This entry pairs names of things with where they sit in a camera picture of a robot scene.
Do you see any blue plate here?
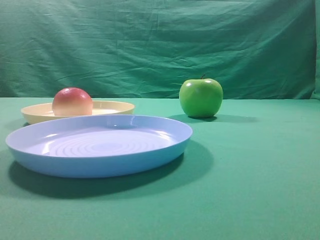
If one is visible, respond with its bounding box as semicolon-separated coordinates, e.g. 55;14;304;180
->
5;114;193;178

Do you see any green backdrop cloth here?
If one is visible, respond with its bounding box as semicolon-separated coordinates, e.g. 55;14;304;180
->
0;0;320;99

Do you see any green tablecloth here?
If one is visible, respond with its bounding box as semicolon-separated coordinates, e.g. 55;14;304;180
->
0;98;320;240

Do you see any pale yellow plate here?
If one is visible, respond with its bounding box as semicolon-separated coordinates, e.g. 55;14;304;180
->
20;100;136;125

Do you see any round yellow red bread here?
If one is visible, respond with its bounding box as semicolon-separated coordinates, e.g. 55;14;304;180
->
52;87;93;116

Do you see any green apple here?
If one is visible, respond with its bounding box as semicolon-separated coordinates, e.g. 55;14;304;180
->
179;76;224;118

